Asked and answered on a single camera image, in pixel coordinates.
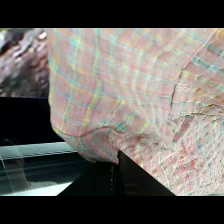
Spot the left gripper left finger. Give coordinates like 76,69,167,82
57,160,119,197

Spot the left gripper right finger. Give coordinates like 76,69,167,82
118,150,176,197

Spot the pink checked shirt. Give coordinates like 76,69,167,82
46,28,224,197

